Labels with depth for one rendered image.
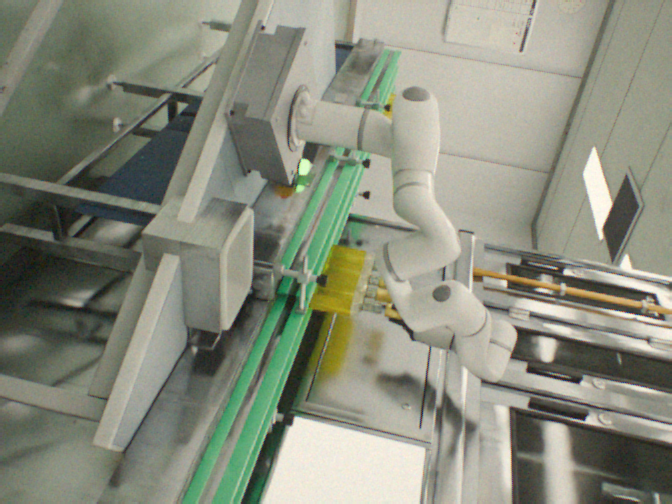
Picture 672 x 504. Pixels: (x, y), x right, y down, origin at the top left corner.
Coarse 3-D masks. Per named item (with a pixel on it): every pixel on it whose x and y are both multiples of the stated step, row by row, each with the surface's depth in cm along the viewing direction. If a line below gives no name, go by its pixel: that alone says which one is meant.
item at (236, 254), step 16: (240, 224) 121; (240, 240) 133; (224, 256) 115; (240, 256) 135; (224, 272) 117; (240, 272) 138; (224, 288) 120; (240, 288) 138; (224, 304) 122; (240, 304) 134; (224, 320) 125
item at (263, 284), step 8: (256, 264) 141; (264, 264) 141; (272, 264) 142; (256, 272) 141; (264, 272) 141; (272, 272) 140; (256, 280) 142; (264, 280) 142; (272, 280) 142; (256, 288) 143; (264, 288) 143; (272, 288) 143; (256, 296) 145; (264, 296) 144; (272, 296) 145
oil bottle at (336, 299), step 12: (324, 288) 156; (336, 288) 156; (348, 288) 157; (312, 300) 155; (324, 300) 155; (336, 300) 154; (348, 300) 153; (360, 300) 154; (336, 312) 156; (348, 312) 155; (360, 312) 156
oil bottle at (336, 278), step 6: (324, 270) 163; (330, 276) 161; (336, 276) 161; (342, 276) 161; (348, 276) 162; (354, 276) 162; (330, 282) 159; (336, 282) 159; (342, 282) 159; (348, 282) 160; (354, 282) 160; (360, 282) 160; (366, 282) 161; (354, 288) 158; (360, 288) 158; (366, 288) 160; (366, 294) 160
